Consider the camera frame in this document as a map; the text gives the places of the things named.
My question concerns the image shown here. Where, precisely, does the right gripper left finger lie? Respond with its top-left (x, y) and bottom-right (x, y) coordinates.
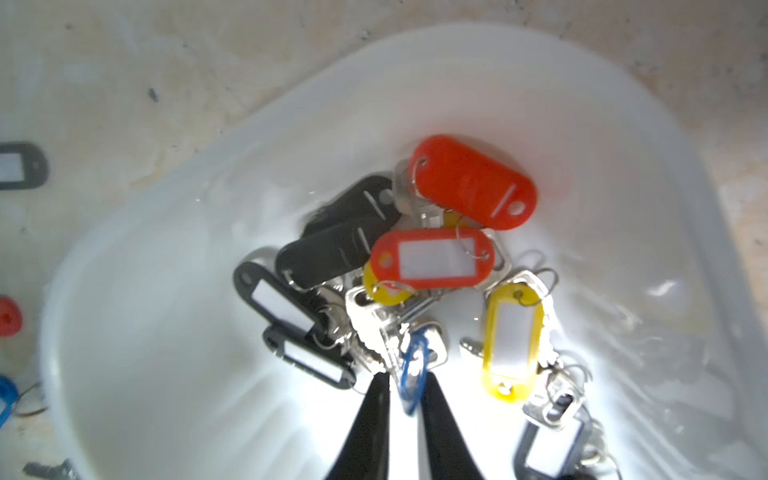
top-left (326, 373), bottom-right (390, 480)

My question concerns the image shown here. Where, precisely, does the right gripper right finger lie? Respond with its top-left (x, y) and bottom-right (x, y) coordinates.
top-left (420, 372), bottom-right (483, 479)

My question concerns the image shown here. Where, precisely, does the blue white label tag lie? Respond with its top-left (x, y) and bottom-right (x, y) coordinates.
top-left (398, 331), bottom-right (429, 416)

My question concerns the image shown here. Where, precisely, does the white plastic storage box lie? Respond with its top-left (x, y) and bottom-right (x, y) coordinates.
top-left (41, 24), bottom-right (767, 479)

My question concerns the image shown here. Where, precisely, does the red tag key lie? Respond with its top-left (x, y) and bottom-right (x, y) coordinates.
top-left (0, 295), bottom-right (23, 338)

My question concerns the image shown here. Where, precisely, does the black frame tag key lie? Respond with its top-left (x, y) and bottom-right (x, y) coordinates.
top-left (22, 459), bottom-right (80, 480)

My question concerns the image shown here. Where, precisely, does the small yellow tag in box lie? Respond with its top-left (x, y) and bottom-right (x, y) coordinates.
top-left (362, 262), bottom-right (415, 306)

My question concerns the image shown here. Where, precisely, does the black tag in box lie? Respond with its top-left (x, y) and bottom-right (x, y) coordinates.
top-left (275, 175), bottom-right (401, 290)

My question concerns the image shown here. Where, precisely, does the black white label tag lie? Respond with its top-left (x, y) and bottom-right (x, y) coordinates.
top-left (233, 261), bottom-right (323, 334)

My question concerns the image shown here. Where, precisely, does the red white label tag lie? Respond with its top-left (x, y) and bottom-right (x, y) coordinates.
top-left (370, 228), bottom-right (495, 290)

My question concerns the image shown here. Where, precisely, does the black frame tag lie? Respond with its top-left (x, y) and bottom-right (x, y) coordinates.
top-left (262, 324), bottom-right (357, 390)

